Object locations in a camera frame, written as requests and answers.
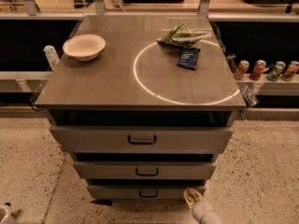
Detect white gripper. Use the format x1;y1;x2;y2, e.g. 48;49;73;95
183;189;214;224

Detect grey bottom drawer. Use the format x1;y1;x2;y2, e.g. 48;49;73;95
87;184;206;202

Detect grey drawer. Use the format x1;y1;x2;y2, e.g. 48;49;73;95
50;126;233;154
87;184;206;202
74;161;216;180

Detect grey drawer cabinet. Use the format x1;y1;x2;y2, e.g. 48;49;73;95
36;15;245;191

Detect grey middle drawer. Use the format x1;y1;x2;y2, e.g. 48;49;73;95
74;161;216;180

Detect grey top drawer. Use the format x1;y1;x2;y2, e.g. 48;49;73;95
50;126;233;154

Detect clear plastic side holder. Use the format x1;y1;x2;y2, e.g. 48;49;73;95
211;21;260;108

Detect red soda can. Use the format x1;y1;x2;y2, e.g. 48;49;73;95
249;60;266;80

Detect dark blue snack packet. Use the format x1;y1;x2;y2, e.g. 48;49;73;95
178;48;200;70

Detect orange soda can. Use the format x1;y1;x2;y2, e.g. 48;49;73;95
234;60;249;80

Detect green soda can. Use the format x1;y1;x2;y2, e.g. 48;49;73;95
267;61;286;82

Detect tan soda can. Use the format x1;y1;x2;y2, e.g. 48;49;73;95
281;61;299;81

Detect green chip bag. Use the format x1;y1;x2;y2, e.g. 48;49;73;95
157;24;210;47

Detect white bowl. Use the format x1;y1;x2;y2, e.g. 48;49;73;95
63;35;106;62

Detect white object floor corner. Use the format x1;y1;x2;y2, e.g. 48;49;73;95
0;204;16;224

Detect white bottle left side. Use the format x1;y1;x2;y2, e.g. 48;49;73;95
44;45;60;69

